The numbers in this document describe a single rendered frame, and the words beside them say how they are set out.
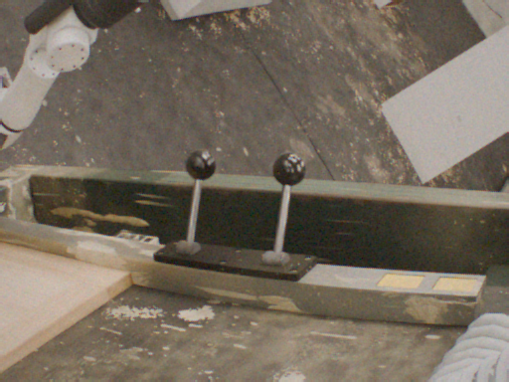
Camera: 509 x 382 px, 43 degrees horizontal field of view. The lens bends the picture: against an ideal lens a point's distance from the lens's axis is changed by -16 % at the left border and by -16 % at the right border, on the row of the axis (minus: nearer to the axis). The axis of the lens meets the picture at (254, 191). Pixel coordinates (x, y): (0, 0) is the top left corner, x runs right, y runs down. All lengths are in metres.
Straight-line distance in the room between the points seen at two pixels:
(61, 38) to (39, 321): 0.37
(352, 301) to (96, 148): 2.16
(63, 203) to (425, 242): 0.70
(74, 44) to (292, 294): 0.41
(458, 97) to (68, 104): 2.57
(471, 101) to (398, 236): 3.52
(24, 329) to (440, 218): 0.58
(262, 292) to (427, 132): 3.86
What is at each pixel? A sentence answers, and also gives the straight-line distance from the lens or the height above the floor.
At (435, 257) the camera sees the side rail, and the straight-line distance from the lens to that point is 1.02.
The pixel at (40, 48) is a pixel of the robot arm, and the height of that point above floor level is 1.31.
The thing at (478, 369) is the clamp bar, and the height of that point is 1.91.
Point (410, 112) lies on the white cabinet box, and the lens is 4.68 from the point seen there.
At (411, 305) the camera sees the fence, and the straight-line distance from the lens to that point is 0.77.
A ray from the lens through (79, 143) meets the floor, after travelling 2.83.
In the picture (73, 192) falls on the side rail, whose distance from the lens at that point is 1.35.
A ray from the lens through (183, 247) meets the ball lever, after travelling 0.91.
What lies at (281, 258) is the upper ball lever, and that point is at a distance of 0.84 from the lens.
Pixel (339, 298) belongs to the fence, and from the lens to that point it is 0.80.
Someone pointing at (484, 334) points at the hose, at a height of 1.88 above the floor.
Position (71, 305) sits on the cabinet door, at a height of 1.30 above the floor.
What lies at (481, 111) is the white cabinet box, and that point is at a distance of 4.51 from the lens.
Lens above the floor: 2.03
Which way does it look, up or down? 37 degrees down
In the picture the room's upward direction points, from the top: 58 degrees clockwise
